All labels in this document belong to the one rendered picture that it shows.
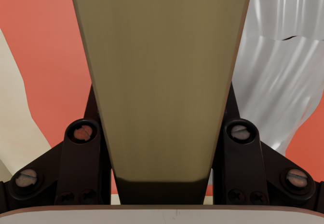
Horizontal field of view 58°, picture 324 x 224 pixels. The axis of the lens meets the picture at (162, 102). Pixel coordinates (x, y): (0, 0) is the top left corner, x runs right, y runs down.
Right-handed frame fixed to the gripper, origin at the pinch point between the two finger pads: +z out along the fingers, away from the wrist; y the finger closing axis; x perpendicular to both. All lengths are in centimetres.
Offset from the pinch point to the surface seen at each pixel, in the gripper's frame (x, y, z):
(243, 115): -6.8, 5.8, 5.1
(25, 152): -12.9, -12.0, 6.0
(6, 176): -16.0, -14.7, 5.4
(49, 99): -6.1, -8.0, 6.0
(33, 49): -1.8, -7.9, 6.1
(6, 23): 0.0, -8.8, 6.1
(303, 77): -3.2, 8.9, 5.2
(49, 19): 0.3, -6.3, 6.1
